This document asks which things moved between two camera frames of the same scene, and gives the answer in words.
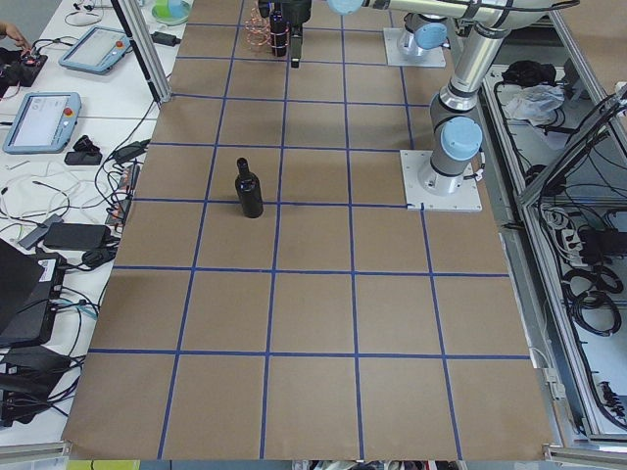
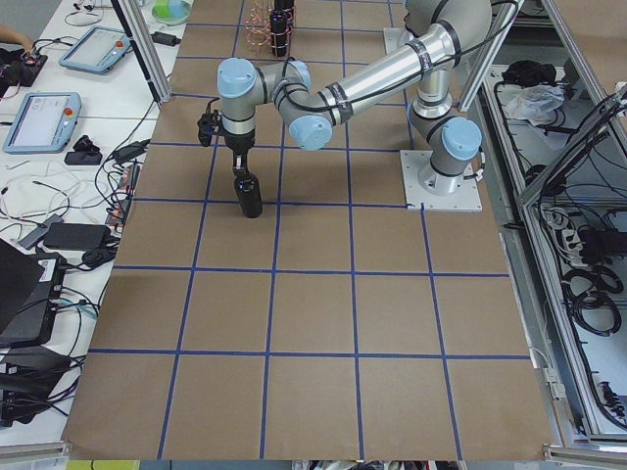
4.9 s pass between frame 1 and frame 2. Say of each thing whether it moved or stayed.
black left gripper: moved
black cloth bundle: stayed
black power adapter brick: stayed
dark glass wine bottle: stayed
